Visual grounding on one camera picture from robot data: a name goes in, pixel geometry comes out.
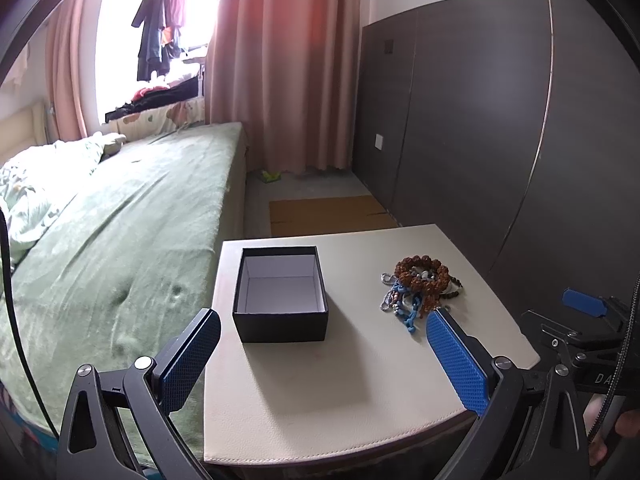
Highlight black bead bracelet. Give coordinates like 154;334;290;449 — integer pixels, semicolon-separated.
434;271;464;306

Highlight brown wooden bead bracelet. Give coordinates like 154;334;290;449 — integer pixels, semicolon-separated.
392;254;450;295

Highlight black jewelry box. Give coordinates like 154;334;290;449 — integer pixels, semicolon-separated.
232;246;329;344

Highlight person's right hand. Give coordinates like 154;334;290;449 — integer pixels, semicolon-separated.
582;394;640;466

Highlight bed with green sheet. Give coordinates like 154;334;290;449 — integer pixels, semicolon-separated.
1;122;247;468

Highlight brown cardboard floor mat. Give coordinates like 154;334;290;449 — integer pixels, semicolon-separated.
269;195;397;237

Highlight green item on floor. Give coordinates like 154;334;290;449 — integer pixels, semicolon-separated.
259;170;281;183

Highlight white floral duvet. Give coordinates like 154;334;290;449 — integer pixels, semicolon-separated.
1;132;127;268

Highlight dark wardrobe panels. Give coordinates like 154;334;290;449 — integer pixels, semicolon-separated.
354;0;639;313

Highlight floral pillow at window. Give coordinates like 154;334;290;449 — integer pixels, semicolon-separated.
105;96;205;142

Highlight dark clothes pile on sill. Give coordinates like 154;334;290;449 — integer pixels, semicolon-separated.
105;77;198;122

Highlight beige headboard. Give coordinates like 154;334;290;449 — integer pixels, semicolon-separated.
0;102;48;165

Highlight pink curtain right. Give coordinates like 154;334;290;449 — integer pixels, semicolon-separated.
205;0;360;174

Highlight pink curtain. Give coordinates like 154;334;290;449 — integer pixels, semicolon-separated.
205;0;360;174
46;0;96;141

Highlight pink curtain left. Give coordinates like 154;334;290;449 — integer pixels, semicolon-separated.
46;0;96;141

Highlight hanging dark clothes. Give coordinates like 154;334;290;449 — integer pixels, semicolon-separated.
131;0;184;81

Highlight silver clasp keychain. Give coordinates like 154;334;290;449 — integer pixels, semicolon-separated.
380;273;397;312

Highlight black cable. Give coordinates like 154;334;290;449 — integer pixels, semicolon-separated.
0;206;61;436

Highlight white wall socket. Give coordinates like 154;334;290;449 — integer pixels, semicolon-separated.
374;134;384;151

